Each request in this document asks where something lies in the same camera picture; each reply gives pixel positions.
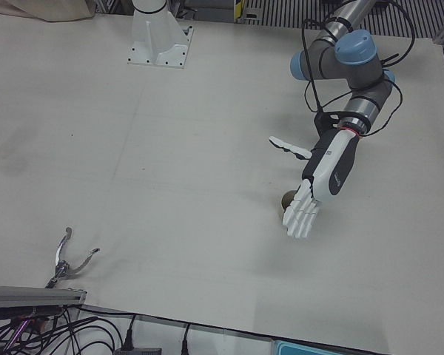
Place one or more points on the beige cloth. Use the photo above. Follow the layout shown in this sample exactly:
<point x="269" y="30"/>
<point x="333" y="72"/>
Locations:
<point x="40" y="9"/>

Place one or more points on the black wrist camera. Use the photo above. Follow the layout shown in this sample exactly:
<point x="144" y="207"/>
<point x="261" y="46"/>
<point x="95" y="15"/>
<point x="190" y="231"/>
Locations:
<point x="322" y="122"/>

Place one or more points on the aluminium profile post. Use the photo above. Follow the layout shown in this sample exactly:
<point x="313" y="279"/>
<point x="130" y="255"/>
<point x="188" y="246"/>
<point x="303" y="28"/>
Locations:
<point x="29" y="296"/>

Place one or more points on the beige paper cup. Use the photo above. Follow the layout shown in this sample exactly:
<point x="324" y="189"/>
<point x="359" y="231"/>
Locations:
<point x="286" y="201"/>

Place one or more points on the yellow black hazard strip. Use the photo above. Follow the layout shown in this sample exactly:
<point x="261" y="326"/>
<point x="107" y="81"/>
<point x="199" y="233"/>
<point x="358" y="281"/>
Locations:
<point x="238" y="9"/>

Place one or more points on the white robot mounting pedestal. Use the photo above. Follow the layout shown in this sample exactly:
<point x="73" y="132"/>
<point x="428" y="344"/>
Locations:
<point x="155" y="40"/>

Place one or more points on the grey power box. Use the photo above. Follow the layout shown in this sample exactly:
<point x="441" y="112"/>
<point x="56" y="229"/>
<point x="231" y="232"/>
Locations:
<point x="138" y="351"/>

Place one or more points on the metal reacher grabber tool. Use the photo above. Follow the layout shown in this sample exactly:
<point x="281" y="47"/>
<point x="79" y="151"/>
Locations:
<point x="61" y="264"/>

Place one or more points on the UR5e robot arm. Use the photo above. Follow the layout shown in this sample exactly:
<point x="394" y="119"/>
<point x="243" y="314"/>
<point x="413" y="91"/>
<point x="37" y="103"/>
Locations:
<point x="351" y="48"/>

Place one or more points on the white dexterous robot hand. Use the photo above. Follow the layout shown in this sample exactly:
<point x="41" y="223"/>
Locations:
<point x="331" y="162"/>

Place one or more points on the teal plastic bin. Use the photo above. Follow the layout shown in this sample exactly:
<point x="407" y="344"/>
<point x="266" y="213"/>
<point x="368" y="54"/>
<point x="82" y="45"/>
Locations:
<point x="311" y="349"/>

